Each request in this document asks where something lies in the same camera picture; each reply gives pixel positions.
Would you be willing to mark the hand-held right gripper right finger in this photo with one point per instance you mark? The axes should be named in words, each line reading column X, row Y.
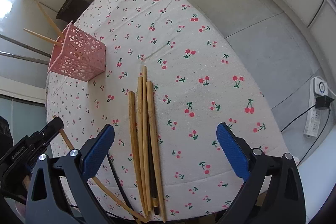
column 232, row 153

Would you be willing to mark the dark trash bin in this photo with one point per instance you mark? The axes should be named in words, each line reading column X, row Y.
column 69, row 7

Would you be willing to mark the frosted glass door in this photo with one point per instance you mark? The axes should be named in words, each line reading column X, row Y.
column 21, row 116

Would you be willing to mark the white wall timer socket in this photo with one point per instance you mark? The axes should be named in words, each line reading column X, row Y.
column 318, row 87

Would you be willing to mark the pink perforated basket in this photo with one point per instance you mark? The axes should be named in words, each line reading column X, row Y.
column 78, row 58

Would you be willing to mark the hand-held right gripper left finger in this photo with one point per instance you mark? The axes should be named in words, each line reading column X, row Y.
column 98, row 153

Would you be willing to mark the black chopstick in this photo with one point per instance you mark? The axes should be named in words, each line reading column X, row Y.
column 152, row 174

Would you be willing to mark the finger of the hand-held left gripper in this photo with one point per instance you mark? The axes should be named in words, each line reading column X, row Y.
column 53, row 125

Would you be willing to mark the black power adapter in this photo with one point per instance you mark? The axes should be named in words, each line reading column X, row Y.
column 324, row 102

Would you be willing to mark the white power strip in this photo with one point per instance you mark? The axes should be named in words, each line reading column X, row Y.
column 312, row 121

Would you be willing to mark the cherry print tablecloth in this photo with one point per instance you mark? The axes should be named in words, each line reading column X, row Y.
column 197, row 43

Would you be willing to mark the dark cloth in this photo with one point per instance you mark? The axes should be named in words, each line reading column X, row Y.
column 5, row 132

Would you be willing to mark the wooden chopstick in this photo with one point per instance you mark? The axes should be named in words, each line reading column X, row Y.
column 155, row 148
column 118, row 200
column 144, row 87
column 134, row 134
column 39, row 35
column 48, row 19
column 140, row 98

